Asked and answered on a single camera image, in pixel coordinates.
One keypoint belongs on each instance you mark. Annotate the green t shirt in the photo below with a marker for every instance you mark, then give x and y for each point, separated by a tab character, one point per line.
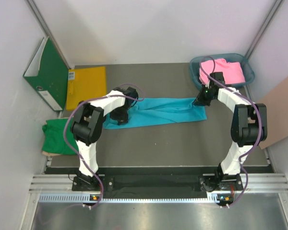
67	150

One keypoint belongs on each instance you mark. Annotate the aluminium frame rail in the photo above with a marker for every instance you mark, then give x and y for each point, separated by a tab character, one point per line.
257	183

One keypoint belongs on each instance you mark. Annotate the yellow folder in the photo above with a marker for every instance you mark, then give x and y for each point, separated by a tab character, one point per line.
84	84

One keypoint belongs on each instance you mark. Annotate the green ring binder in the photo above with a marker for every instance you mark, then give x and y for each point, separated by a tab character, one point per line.
48	75

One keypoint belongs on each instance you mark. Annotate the pink t shirt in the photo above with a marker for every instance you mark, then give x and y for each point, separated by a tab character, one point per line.
232	71

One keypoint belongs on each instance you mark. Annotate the grey slotted cable duct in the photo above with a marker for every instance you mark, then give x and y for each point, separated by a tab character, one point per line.
88	198

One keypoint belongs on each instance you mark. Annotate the brown cardboard sheet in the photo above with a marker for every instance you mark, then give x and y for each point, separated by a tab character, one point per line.
276	102

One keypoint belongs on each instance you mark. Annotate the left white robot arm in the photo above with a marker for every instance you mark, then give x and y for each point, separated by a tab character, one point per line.
87	125

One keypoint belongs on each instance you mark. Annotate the blue plastic bin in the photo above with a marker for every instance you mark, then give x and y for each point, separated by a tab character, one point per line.
194	68

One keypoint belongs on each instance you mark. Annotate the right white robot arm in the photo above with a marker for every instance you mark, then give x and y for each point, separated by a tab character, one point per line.
248	129

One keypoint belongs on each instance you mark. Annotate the teal t shirt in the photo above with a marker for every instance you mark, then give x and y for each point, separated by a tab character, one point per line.
160	111

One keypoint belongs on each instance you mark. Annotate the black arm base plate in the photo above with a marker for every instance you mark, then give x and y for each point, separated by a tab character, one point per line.
155	184

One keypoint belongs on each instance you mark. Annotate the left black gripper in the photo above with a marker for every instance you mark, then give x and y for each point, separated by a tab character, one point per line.
121	119

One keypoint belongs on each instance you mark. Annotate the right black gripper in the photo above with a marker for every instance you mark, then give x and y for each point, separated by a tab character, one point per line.
200	100

